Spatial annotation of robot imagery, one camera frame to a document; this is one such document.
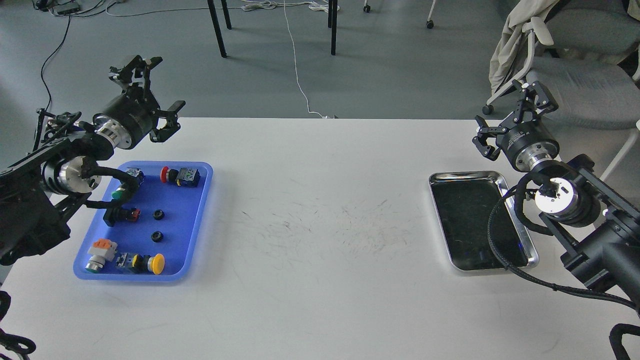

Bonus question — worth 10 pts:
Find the beige jacket on chair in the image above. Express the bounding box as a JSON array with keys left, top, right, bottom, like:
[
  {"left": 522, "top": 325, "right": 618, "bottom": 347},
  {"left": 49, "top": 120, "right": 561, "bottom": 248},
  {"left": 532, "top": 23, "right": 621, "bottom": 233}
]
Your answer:
[{"left": 488, "top": 0, "right": 558, "bottom": 94}]

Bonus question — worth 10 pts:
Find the grey switch orange top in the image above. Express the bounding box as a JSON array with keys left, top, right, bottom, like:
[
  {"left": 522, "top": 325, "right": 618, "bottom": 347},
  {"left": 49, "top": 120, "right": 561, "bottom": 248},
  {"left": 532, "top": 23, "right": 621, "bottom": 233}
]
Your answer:
[{"left": 85, "top": 238, "right": 118, "bottom": 274}]

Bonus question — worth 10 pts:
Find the red push button switch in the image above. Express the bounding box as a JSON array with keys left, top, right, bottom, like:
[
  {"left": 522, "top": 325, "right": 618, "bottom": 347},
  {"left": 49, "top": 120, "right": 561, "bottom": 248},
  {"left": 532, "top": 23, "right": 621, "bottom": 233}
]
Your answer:
[{"left": 159, "top": 166, "right": 201, "bottom": 188}]

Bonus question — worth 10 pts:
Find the black table leg right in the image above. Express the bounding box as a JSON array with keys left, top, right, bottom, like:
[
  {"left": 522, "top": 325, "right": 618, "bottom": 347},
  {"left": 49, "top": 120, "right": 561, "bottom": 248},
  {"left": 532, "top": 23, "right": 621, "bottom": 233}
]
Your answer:
[{"left": 327, "top": 0, "right": 339, "bottom": 56}]

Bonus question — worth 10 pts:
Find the black cable on floor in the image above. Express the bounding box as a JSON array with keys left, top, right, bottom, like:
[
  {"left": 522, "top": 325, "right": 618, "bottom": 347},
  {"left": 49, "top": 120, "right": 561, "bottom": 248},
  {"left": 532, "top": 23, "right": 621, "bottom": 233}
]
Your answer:
[{"left": 33, "top": 0, "right": 121, "bottom": 151}]

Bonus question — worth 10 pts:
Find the small black gear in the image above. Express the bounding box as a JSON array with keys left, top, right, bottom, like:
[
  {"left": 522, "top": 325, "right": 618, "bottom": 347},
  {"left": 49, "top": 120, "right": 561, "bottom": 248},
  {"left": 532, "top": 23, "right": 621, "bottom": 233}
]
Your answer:
[
  {"left": 151, "top": 209, "right": 165, "bottom": 221},
  {"left": 150, "top": 230, "right": 164, "bottom": 243}
]

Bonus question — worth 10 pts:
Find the black power strip on floor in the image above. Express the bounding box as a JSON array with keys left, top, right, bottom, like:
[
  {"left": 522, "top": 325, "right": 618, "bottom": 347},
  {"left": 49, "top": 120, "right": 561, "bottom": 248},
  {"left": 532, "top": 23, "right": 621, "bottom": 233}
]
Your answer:
[{"left": 51, "top": 0, "right": 82, "bottom": 16}]

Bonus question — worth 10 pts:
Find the yellow mushroom push button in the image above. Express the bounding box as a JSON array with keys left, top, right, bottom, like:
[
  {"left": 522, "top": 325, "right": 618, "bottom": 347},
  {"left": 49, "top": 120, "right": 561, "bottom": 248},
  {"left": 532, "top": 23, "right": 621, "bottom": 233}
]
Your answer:
[{"left": 115, "top": 251, "right": 165, "bottom": 275}]

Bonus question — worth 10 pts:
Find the grey office chair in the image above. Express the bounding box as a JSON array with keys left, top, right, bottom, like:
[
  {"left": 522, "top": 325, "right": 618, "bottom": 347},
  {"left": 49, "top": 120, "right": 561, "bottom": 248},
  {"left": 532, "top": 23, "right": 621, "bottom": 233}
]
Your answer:
[{"left": 482, "top": 0, "right": 639, "bottom": 130}]

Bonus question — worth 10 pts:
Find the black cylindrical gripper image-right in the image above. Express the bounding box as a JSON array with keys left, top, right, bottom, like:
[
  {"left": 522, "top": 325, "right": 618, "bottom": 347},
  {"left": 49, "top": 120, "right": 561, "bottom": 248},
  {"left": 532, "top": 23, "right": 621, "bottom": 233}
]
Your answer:
[{"left": 471, "top": 80, "right": 560, "bottom": 173}]

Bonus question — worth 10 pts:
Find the black table leg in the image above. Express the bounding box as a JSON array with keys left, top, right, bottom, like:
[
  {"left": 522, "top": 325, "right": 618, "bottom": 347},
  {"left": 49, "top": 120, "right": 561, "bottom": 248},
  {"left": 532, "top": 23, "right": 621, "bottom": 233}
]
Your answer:
[
  {"left": 327, "top": 0, "right": 339, "bottom": 56},
  {"left": 206, "top": 0, "right": 233, "bottom": 59}
]

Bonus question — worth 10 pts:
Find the black table leg left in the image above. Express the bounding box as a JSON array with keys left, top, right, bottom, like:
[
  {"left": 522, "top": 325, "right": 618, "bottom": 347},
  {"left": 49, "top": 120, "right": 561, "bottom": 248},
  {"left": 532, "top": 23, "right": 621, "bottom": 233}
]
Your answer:
[{"left": 206, "top": 0, "right": 233, "bottom": 59}]

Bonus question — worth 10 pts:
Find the white cable on floor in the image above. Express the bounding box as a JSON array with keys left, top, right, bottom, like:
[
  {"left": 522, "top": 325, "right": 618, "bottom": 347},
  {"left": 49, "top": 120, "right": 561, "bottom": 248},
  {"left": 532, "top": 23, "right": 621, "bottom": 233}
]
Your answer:
[{"left": 242, "top": 0, "right": 341, "bottom": 120}]

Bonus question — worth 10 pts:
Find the blue plastic tray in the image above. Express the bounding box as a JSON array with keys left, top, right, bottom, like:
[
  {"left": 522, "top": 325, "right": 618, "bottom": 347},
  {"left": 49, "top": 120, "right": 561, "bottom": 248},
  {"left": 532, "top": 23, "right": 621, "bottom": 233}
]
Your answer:
[{"left": 72, "top": 161, "right": 214, "bottom": 283}]

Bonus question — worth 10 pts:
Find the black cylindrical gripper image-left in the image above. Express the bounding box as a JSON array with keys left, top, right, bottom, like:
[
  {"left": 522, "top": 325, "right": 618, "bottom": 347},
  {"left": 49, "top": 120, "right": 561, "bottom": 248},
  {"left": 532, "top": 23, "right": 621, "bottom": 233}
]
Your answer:
[{"left": 93, "top": 55, "right": 186, "bottom": 150}]

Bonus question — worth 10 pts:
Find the silver metal tray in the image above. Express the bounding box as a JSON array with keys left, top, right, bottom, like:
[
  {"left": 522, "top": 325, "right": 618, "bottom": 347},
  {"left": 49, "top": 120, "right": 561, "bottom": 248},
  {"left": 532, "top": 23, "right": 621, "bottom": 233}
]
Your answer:
[{"left": 429, "top": 170, "right": 539, "bottom": 274}]

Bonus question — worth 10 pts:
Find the green push button switch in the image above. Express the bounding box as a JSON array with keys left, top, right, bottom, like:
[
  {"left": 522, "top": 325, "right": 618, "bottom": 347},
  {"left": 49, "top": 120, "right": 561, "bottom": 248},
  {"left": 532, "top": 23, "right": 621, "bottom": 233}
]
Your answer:
[{"left": 111, "top": 168, "right": 146, "bottom": 202}]

